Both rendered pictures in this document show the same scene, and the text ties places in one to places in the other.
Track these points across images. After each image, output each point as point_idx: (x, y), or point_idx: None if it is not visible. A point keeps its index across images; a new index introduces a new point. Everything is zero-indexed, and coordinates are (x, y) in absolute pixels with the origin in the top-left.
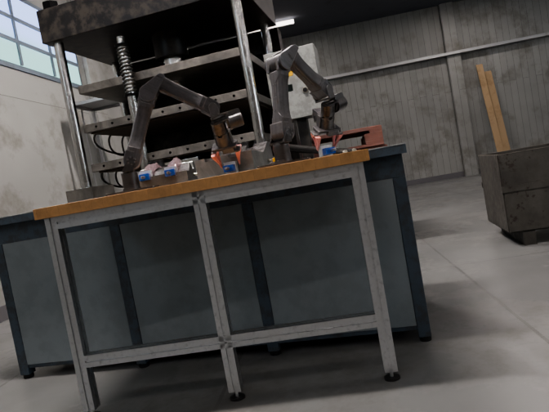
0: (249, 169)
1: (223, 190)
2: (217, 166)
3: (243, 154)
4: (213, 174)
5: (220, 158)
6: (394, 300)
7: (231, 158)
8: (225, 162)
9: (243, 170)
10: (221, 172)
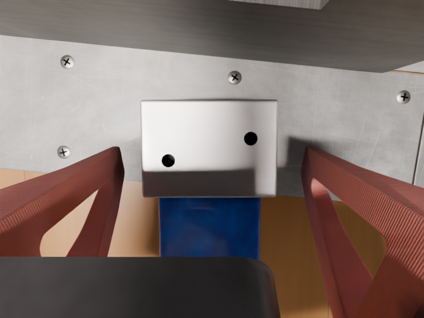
0: (347, 66)
1: None
2: (22, 9)
3: (411, 15)
4: (9, 28)
5: (86, 190)
6: None
7: (206, 4)
8: (122, 9)
9: (290, 60)
10: (89, 36)
